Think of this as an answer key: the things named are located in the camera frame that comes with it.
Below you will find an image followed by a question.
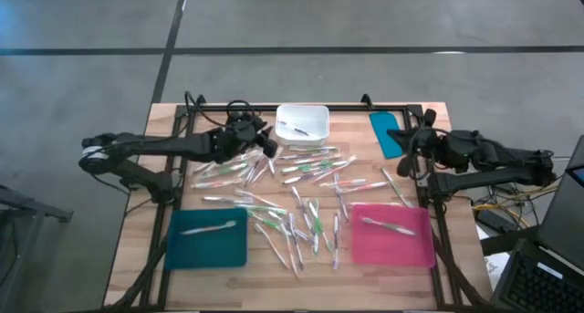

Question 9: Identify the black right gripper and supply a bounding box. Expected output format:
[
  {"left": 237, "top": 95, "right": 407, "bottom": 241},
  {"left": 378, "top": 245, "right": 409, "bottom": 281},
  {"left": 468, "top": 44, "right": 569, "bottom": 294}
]
[{"left": 387, "top": 110, "right": 451, "bottom": 175}]

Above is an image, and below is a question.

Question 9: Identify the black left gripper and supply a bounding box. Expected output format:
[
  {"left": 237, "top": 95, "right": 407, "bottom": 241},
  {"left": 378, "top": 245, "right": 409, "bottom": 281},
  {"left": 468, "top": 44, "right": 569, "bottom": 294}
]
[{"left": 221, "top": 116, "right": 278, "bottom": 162}]

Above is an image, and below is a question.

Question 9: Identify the blue flat plastic lid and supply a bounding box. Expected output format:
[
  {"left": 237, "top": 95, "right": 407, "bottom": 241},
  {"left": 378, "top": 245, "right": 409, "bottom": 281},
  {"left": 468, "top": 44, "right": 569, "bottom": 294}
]
[{"left": 368, "top": 110, "right": 405, "bottom": 161}]

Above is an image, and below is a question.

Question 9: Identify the white plastic bin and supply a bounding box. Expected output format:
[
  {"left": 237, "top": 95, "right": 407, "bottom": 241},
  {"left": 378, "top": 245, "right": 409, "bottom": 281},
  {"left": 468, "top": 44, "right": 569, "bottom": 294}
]
[{"left": 275, "top": 103, "right": 331, "bottom": 147}]

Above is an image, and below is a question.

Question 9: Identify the pink plastic bin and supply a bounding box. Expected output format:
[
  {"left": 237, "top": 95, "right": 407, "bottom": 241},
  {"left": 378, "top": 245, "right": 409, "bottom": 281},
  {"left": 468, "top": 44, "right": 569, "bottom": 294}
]
[{"left": 349, "top": 204, "right": 437, "bottom": 268}]

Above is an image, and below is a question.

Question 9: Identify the black power strip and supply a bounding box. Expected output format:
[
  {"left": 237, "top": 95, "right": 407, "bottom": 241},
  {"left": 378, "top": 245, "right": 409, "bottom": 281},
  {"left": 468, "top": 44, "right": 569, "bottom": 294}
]
[{"left": 476, "top": 208, "right": 519, "bottom": 235}]

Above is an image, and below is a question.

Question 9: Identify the teal plastic bin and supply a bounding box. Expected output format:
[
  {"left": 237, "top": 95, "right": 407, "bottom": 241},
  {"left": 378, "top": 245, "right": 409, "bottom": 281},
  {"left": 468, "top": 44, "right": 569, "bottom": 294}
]
[{"left": 163, "top": 207, "right": 249, "bottom": 271}]

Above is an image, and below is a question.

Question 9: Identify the white paper sheet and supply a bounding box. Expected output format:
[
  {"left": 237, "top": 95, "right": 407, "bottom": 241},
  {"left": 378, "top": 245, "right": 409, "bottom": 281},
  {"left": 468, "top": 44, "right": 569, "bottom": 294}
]
[{"left": 474, "top": 224, "right": 512, "bottom": 287}]

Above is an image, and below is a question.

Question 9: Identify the black computer monitor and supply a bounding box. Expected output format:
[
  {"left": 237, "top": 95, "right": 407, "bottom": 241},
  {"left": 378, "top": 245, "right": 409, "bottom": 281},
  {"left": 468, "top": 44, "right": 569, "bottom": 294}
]
[{"left": 537, "top": 134, "right": 584, "bottom": 272}]

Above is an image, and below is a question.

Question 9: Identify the black computer keyboard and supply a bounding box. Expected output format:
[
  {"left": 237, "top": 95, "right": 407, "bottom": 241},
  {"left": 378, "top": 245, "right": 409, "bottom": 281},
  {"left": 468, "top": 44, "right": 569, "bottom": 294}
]
[{"left": 490, "top": 238, "right": 584, "bottom": 313}]

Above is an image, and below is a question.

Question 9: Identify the grey metal stand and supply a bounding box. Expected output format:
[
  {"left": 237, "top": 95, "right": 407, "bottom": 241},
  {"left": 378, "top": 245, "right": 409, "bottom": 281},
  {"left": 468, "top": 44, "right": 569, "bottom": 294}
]
[{"left": 0, "top": 183, "right": 74, "bottom": 313}]

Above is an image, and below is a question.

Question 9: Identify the black aluminium rig frame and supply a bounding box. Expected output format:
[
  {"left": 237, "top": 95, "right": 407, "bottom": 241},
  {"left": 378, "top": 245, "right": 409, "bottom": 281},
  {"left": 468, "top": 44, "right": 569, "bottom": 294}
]
[{"left": 102, "top": 92, "right": 492, "bottom": 313}]

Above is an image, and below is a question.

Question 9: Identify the yellow cable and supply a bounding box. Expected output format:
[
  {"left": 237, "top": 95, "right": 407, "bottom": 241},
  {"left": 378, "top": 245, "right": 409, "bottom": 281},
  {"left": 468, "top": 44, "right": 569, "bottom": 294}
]
[{"left": 472, "top": 184, "right": 556, "bottom": 214}]

